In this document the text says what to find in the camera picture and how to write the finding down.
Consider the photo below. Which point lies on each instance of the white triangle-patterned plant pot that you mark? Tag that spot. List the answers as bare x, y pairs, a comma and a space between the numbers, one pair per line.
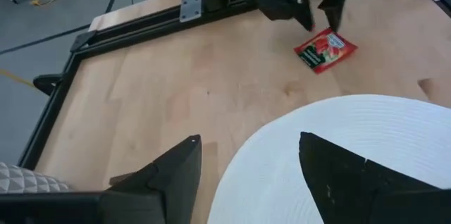
24, 180

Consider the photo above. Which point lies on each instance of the white round woven placemat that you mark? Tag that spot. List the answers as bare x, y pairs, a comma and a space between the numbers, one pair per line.
352, 122

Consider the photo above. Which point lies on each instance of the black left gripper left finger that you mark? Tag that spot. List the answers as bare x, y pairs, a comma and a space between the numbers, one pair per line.
179, 174

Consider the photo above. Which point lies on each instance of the red tea packet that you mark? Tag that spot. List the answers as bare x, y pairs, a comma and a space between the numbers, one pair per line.
326, 51

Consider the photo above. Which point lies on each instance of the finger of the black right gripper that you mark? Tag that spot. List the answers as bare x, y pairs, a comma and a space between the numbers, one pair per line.
306, 12
333, 12

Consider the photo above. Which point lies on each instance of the silver metal corner bracket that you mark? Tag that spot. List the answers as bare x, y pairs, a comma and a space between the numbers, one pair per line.
190, 5

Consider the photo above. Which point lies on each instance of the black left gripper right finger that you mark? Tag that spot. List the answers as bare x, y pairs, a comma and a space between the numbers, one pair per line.
338, 181

